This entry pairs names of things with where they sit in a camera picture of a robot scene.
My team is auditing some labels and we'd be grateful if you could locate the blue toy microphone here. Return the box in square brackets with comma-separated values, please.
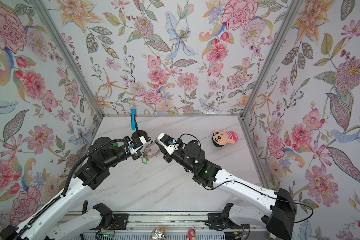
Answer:
[130, 104, 138, 131]

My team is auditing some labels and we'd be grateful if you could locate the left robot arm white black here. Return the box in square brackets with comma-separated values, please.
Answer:
[0, 136, 150, 240]

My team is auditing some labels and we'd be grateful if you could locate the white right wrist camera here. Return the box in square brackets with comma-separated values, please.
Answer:
[155, 133, 179, 155]

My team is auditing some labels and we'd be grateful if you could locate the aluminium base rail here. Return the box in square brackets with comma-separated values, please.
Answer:
[62, 211, 259, 233]

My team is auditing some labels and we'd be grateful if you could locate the shiny round metal object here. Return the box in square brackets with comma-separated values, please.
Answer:
[150, 228, 167, 240]

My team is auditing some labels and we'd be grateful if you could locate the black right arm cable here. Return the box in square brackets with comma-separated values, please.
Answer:
[179, 133, 314, 224]

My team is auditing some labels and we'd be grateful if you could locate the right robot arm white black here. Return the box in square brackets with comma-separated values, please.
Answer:
[156, 135, 297, 240]

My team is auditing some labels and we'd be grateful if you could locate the small pink figurine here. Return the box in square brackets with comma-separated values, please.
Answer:
[187, 227, 196, 240]

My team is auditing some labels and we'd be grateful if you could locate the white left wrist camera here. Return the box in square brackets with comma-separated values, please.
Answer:
[129, 137, 147, 154]

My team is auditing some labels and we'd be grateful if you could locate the large metal keyring with keys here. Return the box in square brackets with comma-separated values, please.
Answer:
[141, 141, 161, 165]

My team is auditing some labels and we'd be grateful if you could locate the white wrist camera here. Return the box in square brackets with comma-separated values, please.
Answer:
[129, 137, 147, 154]
[155, 133, 179, 155]

